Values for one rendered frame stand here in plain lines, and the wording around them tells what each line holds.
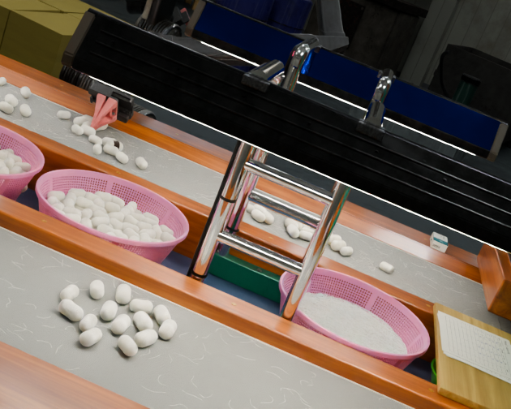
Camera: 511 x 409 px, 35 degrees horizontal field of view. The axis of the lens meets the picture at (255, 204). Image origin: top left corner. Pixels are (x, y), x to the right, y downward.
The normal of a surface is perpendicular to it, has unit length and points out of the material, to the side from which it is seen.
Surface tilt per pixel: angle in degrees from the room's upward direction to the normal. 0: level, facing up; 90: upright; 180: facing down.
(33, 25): 90
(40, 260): 0
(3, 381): 0
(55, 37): 90
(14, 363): 0
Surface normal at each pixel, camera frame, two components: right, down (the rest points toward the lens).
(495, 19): -0.43, 0.15
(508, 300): -0.18, 0.26
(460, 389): 0.35, -0.88
